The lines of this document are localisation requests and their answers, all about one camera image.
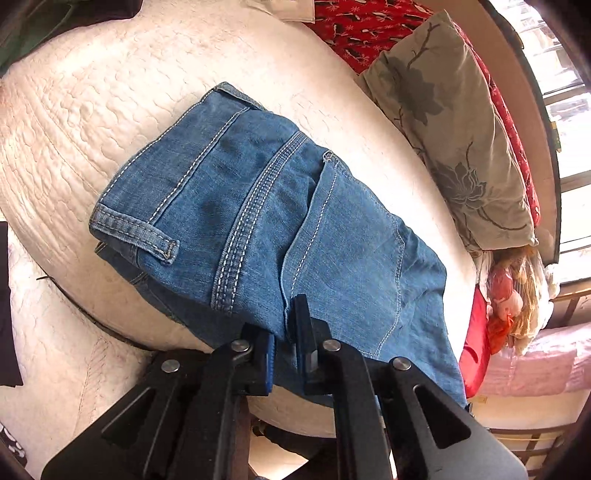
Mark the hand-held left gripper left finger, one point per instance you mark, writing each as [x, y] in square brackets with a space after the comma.
[264, 360]

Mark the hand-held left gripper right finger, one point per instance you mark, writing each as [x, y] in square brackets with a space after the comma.
[302, 341]

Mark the blue denim pants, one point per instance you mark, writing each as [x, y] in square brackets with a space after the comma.
[258, 207]

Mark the red cloth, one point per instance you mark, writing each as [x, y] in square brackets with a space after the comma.
[475, 341]

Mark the doll with blonde hair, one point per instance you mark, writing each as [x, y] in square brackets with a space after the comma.
[512, 295]

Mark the pink quilted blanket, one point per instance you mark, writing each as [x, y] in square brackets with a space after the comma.
[540, 364]

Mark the grey floral pillow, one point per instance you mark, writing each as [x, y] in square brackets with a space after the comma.
[455, 147]

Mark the black cloth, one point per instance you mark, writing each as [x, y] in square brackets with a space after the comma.
[7, 304]

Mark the white quilted bed cover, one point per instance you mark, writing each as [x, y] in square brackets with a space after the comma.
[115, 138]

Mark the dark green cloth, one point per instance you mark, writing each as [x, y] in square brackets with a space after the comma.
[32, 23]

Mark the wooden chair frame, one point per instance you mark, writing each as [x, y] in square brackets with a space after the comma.
[531, 438]

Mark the window frame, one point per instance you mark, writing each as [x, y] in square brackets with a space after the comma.
[554, 138]

